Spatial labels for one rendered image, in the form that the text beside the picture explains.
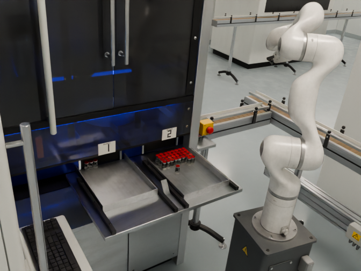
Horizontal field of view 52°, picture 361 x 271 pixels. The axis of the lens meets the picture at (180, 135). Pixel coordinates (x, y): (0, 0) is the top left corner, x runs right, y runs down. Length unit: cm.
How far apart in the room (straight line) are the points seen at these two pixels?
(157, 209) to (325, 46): 92
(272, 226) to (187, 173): 50
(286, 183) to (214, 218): 156
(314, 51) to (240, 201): 200
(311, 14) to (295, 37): 12
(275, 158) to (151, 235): 109
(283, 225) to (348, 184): 156
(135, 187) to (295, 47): 91
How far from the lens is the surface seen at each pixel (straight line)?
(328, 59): 141
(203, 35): 180
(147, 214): 159
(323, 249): 300
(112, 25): 149
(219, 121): 229
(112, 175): 181
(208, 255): 268
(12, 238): 113
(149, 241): 228
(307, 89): 139
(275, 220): 157
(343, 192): 316
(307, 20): 145
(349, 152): 226
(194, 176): 183
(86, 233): 200
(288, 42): 139
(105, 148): 175
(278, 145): 140
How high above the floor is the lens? 191
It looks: 28 degrees down
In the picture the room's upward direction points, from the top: 5 degrees clockwise
